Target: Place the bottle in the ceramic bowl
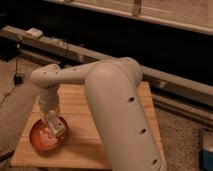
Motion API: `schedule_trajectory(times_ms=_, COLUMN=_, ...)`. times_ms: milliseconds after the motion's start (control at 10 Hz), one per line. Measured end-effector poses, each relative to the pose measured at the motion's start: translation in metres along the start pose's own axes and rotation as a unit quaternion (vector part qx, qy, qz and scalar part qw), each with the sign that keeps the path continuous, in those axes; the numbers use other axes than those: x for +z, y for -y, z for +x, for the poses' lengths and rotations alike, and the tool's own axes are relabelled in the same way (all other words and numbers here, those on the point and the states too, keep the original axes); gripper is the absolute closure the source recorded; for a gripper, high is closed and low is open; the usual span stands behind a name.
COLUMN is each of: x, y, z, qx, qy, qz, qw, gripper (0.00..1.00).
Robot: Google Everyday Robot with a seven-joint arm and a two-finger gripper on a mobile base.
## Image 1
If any white patterned bottle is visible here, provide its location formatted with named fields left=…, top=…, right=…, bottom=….
left=45, top=111, right=65, bottom=137

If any blue white box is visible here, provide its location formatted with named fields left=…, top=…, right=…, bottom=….
left=199, top=129, right=213, bottom=171

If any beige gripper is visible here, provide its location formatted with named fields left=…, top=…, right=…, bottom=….
left=38, top=89, right=61, bottom=124

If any upper wooden shelf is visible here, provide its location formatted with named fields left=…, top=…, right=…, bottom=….
left=46, top=0, right=213, bottom=36

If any red ceramic bowl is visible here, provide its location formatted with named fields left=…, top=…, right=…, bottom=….
left=29, top=117, right=68, bottom=152

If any white block on ledge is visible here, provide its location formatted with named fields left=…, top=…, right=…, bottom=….
left=26, top=28, right=43, bottom=39

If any wooden ledge rail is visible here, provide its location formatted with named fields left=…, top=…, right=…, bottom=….
left=0, top=26, right=213, bottom=128

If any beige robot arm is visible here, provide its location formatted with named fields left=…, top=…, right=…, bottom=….
left=31, top=57, right=167, bottom=171

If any wooden board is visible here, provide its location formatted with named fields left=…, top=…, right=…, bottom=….
left=10, top=81, right=168, bottom=171

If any black cable with plug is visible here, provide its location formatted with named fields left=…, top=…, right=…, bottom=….
left=0, top=35, right=25, bottom=104

